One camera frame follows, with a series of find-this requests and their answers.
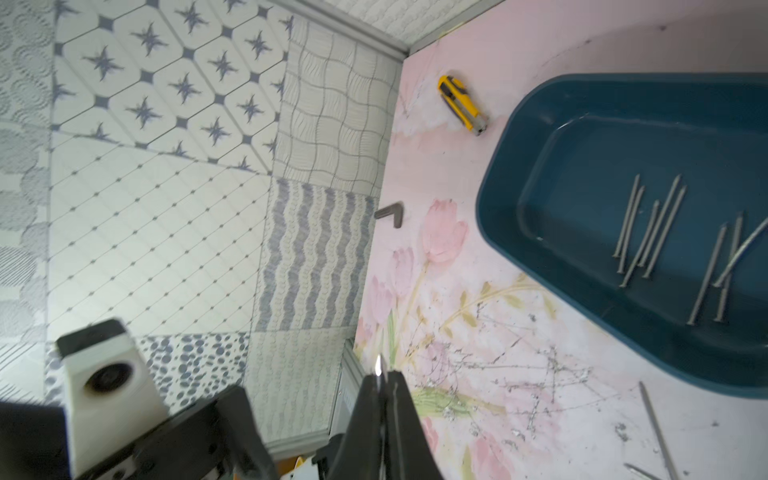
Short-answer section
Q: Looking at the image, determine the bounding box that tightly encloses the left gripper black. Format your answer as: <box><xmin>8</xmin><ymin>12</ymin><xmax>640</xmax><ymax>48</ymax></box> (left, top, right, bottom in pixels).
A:
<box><xmin>1</xmin><ymin>385</ymin><xmax>279</xmax><ymax>479</ymax></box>

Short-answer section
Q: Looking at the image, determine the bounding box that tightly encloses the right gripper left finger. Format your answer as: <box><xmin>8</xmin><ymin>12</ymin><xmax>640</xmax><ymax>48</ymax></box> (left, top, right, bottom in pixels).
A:
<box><xmin>328</xmin><ymin>370</ymin><xmax>387</xmax><ymax>479</ymax></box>

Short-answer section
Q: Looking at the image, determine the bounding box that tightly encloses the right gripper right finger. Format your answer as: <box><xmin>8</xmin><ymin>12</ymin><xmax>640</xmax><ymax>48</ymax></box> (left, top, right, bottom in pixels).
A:
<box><xmin>383</xmin><ymin>371</ymin><xmax>443</xmax><ymax>480</ymax></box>

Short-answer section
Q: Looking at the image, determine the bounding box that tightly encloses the teal plastic storage box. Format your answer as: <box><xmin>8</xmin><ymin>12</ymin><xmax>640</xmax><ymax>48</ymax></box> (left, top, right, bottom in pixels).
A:
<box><xmin>476</xmin><ymin>73</ymin><xmax>767</xmax><ymax>399</ymax></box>

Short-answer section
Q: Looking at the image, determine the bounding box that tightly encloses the dark metal hex key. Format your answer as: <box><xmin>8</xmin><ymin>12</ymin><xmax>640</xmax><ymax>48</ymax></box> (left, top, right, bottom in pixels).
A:
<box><xmin>374</xmin><ymin>202</ymin><xmax>405</xmax><ymax>229</ymax></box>

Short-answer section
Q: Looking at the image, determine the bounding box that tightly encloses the steel nail on mat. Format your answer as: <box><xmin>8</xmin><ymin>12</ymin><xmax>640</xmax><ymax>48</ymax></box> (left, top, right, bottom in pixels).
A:
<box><xmin>638</xmin><ymin>381</ymin><xmax>680</xmax><ymax>480</ymax></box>

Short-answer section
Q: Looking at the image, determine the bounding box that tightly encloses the yellow utility knife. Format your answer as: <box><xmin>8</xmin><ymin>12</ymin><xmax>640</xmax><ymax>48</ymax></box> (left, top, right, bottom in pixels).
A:
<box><xmin>437</xmin><ymin>75</ymin><xmax>487</xmax><ymax>136</ymax></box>

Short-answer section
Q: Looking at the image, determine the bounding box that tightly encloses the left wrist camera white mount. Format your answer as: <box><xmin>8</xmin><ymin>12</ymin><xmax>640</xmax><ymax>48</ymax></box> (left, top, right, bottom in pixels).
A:
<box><xmin>56</xmin><ymin>319</ymin><xmax>169</xmax><ymax>478</ymax></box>

